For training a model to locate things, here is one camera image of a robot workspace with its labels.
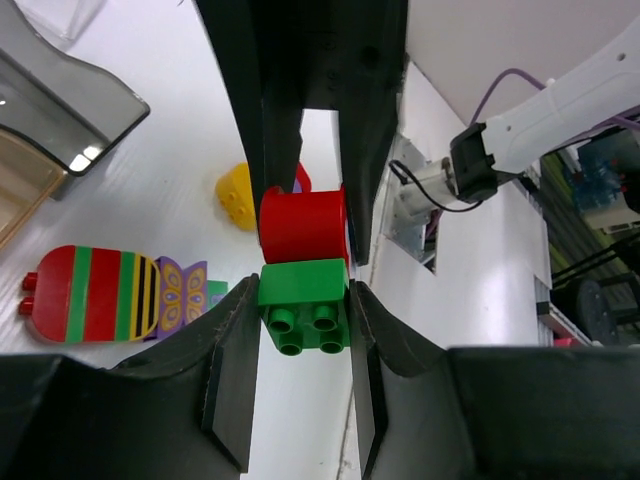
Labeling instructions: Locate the yellow rounded lego brick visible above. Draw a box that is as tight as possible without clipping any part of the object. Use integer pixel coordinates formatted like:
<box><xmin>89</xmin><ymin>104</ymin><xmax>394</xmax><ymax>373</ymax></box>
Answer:
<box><xmin>215</xmin><ymin>163</ymin><xmax>256</xmax><ymax>231</ymax></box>

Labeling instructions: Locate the red rounded lego brick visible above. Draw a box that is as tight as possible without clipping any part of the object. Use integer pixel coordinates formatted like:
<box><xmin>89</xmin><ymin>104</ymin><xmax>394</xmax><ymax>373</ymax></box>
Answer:
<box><xmin>293</xmin><ymin>163</ymin><xmax>312</xmax><ymax>193</ymax></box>

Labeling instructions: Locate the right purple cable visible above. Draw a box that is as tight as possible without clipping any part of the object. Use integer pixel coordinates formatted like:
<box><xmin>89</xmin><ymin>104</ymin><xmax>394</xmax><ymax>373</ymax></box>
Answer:
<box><xmin>469</xmin><ymin>67</ymin><xmax>640</xmax><ymax>131</ymax></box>

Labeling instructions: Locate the tan translucent bin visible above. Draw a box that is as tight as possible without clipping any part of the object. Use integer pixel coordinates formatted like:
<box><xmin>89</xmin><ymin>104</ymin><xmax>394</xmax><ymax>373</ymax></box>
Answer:
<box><xmin>1</xmin><ymin>130</ymin><xmax>66</xmax><ymax>248</ymax></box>

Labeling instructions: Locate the grey translucent bin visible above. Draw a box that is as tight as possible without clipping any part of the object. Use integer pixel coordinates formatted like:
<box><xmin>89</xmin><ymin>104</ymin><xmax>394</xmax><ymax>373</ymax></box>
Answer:
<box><xmin>1</xmin><ymin>1</ymin><xmax>150</xmax><ymax>177</ymax></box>

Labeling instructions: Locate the small green lego brick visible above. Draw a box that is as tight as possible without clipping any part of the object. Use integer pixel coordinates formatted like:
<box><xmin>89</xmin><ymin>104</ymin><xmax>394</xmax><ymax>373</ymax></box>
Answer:
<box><xmin>258</xmin><ymin>258</ymin><xmax>350</xmax><ymax>356</ymax></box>

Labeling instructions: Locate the red flower lego brick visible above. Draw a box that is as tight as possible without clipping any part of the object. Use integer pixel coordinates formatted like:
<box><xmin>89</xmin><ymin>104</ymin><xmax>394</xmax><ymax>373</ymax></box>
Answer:
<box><xmin>258</xmin><ymin>187</ymin><xmax>349</xmax><ymax>264</ymax></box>

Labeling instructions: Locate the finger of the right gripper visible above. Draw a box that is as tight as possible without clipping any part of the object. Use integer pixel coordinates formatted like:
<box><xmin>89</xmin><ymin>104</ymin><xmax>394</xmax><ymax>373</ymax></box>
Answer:
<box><xmin>197</xmin><ymin>0</ymin><xmax>306</xmax><ymax>194</ymax></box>
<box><xmin>301</xmin><ymin>1</ymin><xmax>409</xmax><ymax>265</ymax></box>

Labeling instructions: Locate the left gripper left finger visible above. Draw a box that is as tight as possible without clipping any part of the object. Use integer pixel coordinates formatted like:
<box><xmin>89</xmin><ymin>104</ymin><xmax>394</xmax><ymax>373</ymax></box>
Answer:
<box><xmin>1</xmin><ymin>278</ymin><xmax>260</xmax><ymax>479</ymax></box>

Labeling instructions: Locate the purple butterfly lego brick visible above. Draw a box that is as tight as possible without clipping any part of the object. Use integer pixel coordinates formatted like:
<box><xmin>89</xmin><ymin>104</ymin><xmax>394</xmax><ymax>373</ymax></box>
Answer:
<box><xmin>144</xmin><ymin>256</ymin><xmax>208</xmax><ymax>341</ymax></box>

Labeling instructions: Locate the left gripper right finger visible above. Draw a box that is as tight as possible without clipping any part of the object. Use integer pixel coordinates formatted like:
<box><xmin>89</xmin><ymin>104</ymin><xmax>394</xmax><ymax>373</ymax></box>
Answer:
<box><xmin>349</xmin><ymin>281</ymin><xmax>639</xmax><ymax>479</ymax></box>

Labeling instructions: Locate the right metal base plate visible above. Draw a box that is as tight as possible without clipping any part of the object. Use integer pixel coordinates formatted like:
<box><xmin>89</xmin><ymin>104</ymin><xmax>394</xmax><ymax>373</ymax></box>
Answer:
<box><xmin>383</xmin><ymin>134</ymin><xmax>438</xmax><ymax>273</ymax></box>

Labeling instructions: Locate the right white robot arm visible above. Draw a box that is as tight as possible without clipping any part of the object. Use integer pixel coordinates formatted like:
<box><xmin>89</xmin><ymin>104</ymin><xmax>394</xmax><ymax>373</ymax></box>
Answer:
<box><xmin>197</xmin><ymin>1</ymin><xmax>639</xmax><ymax>265</ymax></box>

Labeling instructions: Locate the clear transparent bin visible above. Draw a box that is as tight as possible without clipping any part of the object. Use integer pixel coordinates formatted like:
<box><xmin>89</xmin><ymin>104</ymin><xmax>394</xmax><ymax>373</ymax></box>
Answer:
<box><xmin>46</xmin><ymin>0</ymin><xmax>109</xmax><ymax>41</ymax></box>

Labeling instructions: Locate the green number lego brick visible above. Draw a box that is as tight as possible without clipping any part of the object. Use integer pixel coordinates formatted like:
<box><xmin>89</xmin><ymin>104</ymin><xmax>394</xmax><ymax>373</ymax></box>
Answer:
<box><xmin>206</xmin><ymin>280</ymin><xmax>228</xmax><ymax>310</ymax></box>

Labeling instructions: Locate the striped red green lego stack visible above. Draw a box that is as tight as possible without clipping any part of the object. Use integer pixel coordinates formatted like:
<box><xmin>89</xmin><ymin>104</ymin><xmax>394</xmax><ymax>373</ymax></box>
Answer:
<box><xmin>18</xmin><ymin>245</ymin><xmax>160</xmax><ymax>345</ymax></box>

